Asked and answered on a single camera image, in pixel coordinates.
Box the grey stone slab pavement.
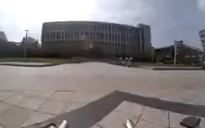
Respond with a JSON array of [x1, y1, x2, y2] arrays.
[[0, 61, 205, 128]]

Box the group of people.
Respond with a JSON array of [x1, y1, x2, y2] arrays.
[[114, 55, 134, 68]]

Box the large grey office building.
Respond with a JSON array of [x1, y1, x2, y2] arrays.
[[40, 20, 153, 58]]

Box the dark paving band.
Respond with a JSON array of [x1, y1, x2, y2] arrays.
[[23, 89, 205, 128]]

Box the robot's own part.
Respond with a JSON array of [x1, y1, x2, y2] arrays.
[[123, 119, 135, 128], [45, 119, 70, 128]]

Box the grass strip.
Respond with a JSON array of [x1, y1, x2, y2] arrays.
[[0, 57, 74, 65]]

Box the dark hedge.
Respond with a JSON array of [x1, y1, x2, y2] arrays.
[[0, 43, 104, 60]]

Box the lamp pole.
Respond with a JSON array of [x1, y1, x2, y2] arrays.
[[23, 29, 30, 59]]

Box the low dark building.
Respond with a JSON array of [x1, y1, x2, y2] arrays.
[[153, 44, 204, 66]]

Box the pale sign post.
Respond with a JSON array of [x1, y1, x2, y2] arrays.
[[173, 40, 184, 66]]

